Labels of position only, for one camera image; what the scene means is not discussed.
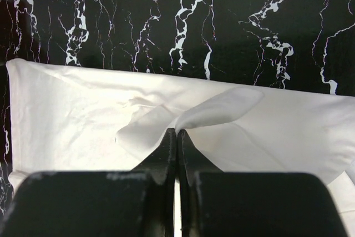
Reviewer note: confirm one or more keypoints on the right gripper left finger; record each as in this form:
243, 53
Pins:
160, 166

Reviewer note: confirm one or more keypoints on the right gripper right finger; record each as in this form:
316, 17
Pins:
190, 163

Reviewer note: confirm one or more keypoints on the white coca-cola t-shirt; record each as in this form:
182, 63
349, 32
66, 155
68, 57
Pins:
71, 118

